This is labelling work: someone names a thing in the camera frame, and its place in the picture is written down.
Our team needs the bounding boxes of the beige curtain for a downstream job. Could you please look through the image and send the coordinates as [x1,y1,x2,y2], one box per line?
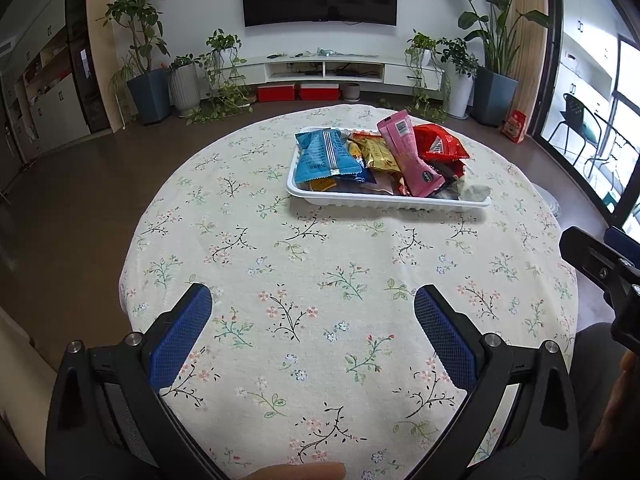
[510,0,551,131]

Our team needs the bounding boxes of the hanging pothos plant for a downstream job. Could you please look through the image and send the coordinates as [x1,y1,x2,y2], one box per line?
[380,30,451,123]

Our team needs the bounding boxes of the trailing pothos plant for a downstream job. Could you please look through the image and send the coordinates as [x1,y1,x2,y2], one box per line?
[185,29,256,126]

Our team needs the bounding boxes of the black snack packet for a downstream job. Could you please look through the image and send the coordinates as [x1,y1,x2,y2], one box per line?
[422,159,468,193]

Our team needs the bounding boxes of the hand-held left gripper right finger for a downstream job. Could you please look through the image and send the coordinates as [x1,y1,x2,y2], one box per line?
[407,284,582,480]

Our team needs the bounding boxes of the person's right hand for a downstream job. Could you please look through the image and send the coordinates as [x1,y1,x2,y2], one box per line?
[589,349,640,457]

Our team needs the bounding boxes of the large-leaf plant blue-grey pot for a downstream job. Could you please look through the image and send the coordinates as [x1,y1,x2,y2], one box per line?
[430,0,551,128]

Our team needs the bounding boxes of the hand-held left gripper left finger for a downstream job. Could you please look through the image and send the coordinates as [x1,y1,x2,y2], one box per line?
[45,282,223,480]

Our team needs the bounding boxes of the gold snack packet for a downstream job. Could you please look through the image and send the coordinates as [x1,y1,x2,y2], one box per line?
[350,132,401,173]

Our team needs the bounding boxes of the potted tree dark blue pot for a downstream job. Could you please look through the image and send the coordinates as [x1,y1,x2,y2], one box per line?
[97,0,173,126]

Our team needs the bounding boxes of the black glass sliding door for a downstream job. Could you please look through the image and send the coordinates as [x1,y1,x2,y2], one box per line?
[530,0,640,231]

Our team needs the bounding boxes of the grey trash can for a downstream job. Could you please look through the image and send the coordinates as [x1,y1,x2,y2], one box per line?
[532,182,563,221]

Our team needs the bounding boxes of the red paper bag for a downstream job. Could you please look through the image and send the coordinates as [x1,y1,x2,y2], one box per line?
[501,109,528,143]

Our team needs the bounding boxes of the wall cabinet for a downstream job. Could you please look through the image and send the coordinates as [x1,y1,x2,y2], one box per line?
[0,0,111,161]

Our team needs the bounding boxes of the person's left hand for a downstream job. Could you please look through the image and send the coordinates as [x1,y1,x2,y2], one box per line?
[245,461,347,480]

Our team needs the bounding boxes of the bright pink snack packet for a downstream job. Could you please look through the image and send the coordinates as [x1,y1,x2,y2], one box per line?
[376,112,446,198]

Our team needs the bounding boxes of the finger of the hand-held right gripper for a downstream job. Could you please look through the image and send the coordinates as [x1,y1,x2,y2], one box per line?
[559,226,640,288]
[605,227,640,261]

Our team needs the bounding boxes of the white balcony cabinets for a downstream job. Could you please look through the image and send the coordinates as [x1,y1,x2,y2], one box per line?
[557,0,621,111]

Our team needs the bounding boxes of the white plastic tray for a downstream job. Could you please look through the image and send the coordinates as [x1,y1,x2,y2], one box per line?
[286,126,492,210]

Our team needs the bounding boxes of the floral tablecloth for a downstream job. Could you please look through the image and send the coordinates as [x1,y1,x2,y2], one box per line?
[119,104,581,480]

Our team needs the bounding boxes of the white television console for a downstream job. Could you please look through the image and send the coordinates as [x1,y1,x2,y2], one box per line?
[235,54,451,91]

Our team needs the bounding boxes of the light blue snack packet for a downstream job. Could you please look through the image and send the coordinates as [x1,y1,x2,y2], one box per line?
[294,129,367,185]

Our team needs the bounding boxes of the potted plant white ribbed pot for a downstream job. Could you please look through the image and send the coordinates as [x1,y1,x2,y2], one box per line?
[167,55,202,117]

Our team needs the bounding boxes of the potted plant smooth white pot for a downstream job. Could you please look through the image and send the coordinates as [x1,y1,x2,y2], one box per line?
[436,36,478,120]

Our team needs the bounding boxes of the black balcony table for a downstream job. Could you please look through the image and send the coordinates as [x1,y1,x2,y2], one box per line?
[585,110,640,181]

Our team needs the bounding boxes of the pale pink snack packet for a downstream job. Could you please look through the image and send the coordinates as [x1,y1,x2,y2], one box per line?
[365,172,401,194]

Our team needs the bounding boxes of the black balcony chair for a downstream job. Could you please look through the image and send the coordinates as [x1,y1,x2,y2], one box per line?
[547,92,603,161]

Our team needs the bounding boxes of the beige sofa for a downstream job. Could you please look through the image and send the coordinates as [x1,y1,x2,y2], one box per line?
[0,305,58,396]

